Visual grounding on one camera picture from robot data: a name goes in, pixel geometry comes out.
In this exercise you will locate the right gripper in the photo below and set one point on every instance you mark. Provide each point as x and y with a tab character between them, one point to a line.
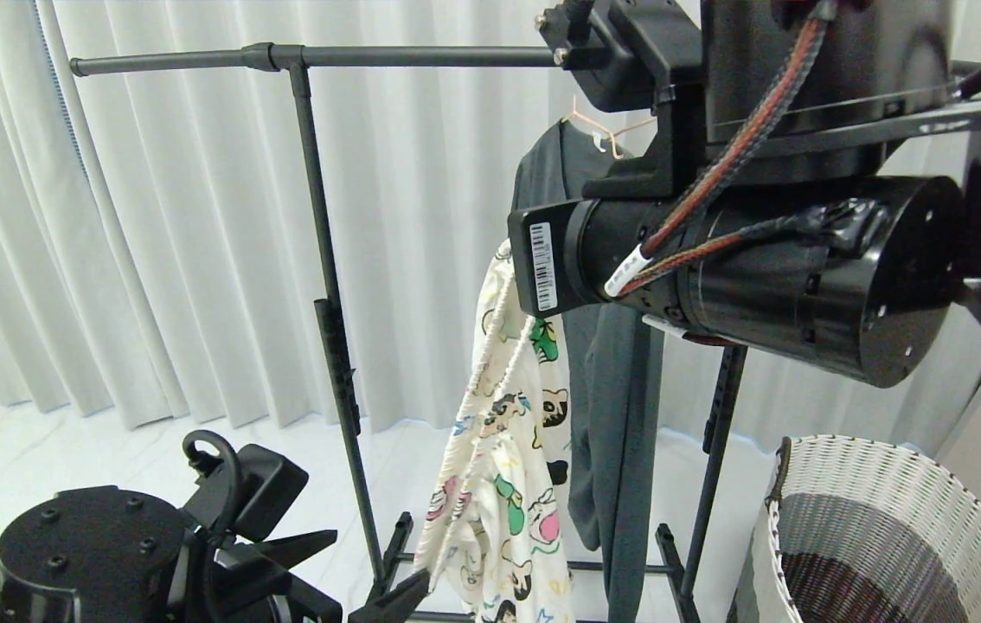
802	285

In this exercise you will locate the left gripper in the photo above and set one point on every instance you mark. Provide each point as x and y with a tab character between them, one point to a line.
257	597

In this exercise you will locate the cream printed garment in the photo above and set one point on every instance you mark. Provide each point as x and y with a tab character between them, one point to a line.
499	450

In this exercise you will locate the dark grey shirt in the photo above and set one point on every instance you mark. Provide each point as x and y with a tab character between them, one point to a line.
620	450

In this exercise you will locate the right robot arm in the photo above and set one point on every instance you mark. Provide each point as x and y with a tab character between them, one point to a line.
845	69

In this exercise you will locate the white laundry basket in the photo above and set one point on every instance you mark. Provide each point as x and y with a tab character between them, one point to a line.
888	484

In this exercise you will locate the black clothes rack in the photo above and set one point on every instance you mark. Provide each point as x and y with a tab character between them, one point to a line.
369	57

